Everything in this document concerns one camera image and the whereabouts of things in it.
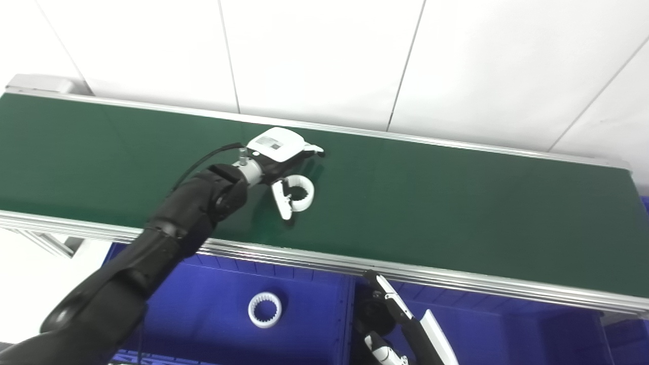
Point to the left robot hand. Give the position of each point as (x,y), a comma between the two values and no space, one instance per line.
(276,144)

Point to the blue bin with black part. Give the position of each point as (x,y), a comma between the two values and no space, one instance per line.
(507,334)

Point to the aluminium conveyor support bracket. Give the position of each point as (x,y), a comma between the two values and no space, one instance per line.
(50,243)

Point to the green conveyor belt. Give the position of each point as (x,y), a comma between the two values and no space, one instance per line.
(456,218)
(456,286)

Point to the black round part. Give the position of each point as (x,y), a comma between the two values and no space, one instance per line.
(372,317)

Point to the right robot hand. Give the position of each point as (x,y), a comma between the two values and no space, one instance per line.
(426,344)

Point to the empty blue plastic bin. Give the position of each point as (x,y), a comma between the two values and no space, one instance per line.
(628,344)

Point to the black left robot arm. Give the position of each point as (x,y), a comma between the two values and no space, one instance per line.
(152,253)

